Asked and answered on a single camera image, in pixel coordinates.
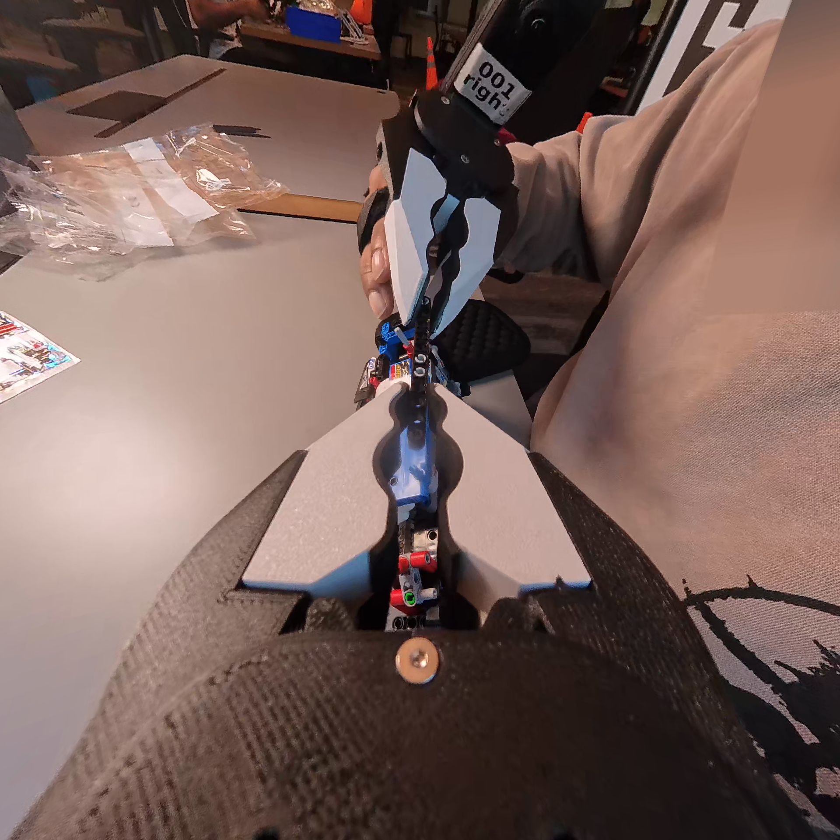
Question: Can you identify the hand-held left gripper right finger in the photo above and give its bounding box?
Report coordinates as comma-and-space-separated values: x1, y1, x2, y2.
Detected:
432, 384, 593, 624

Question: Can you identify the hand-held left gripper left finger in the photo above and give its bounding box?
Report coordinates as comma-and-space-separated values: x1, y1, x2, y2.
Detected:
241, 382, 411, 624

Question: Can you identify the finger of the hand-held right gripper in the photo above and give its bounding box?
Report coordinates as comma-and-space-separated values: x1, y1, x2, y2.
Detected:
433, 193, 504, 337
382, 146, 448, 327

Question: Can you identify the partly built lego car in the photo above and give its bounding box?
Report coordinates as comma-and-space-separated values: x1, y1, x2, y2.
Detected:
354, 295, 462, 632

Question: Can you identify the black lego beam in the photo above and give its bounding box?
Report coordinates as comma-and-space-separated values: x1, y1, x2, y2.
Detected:
408, 295, 435, 427

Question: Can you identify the person's right forearm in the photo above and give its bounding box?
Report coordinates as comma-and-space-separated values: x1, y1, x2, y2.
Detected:
505, 115, 634, 284

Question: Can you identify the person's right hand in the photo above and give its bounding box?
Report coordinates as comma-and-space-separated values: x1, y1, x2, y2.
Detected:
358, 163, 404, 322

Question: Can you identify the black mesh office chair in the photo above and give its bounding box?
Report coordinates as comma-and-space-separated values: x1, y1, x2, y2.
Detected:
435, 301, 532, 383

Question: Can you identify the wooden background desk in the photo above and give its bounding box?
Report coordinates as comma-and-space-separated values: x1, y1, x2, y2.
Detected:
239, 20, 383, 63

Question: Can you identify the blue storage bin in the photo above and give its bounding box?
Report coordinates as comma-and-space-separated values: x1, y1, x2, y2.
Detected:
284, 5, 343, 40

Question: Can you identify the clear plastic bag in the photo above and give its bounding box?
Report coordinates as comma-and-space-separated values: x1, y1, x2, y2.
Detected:
0, 156, 258, 282
29, 123, 291, 249

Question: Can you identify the white black printed banner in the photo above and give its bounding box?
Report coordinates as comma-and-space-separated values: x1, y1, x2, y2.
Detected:
640, 0, 796, 114

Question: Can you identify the shiny sticker sheet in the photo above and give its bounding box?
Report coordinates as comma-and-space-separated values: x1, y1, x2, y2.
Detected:
0, 310, 82, 405

